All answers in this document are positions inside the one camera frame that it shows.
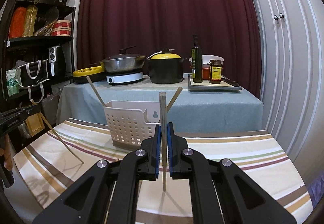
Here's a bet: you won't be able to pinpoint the sauce jar yellow label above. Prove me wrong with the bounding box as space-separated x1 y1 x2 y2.
209 59 222 84

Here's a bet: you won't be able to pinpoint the wooden chopstick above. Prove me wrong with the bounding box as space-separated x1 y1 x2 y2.
166 87 183 112
159 92 167 192
40 112 84 164
86 75 106 107

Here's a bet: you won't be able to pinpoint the green white packet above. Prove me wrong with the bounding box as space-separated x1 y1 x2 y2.
6 69 19 96

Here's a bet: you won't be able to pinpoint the orange package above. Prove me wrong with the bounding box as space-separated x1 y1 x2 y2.
9 7 26 39

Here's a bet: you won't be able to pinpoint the yellow lidded flat pan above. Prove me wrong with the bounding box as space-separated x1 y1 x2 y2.
72 66 107 84

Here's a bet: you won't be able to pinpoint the wooden board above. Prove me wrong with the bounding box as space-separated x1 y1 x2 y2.
25 113 45 137

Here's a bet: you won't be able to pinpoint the black handled knife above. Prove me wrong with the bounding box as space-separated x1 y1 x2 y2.
221 78 240 87

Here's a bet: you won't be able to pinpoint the gold package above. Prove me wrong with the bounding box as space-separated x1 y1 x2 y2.
23 5 38 37

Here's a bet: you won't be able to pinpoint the maroon curtain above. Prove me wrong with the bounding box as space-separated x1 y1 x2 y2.
76 0 261 96

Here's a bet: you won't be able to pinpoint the person left hand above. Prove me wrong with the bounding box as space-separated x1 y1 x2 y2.
1 134 13 171

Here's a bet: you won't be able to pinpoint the beige placemat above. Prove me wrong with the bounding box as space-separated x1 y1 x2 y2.
94 73 188 90

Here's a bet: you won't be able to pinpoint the black shelving unit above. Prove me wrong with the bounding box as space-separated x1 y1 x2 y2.
1 0 76 112

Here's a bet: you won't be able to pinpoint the dark olive oil bottle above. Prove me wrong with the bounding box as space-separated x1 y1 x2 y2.
191 34 203 83

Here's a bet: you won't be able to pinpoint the red jar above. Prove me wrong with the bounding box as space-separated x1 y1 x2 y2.
202 65 210 80

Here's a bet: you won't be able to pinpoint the steel wok with lid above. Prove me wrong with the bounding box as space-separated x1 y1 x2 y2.
99 45 175 73

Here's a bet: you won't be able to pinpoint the red striped round tins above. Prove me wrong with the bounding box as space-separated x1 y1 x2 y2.
50 20 71 37

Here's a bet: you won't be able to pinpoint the white perforated utensil holder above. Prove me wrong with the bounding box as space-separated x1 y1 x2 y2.
103 101 160 150

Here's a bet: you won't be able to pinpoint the white cabinet doors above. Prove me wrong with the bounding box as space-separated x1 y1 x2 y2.
238 0 324 164

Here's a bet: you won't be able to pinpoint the grey cutting board tray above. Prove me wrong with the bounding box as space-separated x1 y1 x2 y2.
188 74 242 92

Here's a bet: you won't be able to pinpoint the black air fryer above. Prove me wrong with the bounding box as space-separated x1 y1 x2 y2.
48 46 66 80

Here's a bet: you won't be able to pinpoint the white bowl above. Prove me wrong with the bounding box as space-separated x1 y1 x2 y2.
203 55 224 66

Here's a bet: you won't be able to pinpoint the grey-blue tablecloth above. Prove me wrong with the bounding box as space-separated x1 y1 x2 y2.
56 73 264 134

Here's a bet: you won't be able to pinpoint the striped tablecloth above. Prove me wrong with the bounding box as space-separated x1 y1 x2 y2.
13 117 314 224

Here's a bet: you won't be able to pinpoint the white induction cooker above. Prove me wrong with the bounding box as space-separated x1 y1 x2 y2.
107 71 143 85

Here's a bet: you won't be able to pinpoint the black white tote bag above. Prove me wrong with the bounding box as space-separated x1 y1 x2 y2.
15 59 50 105

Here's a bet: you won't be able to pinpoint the black pot yellow lid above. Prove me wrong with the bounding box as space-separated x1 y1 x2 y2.
147 52 185 84

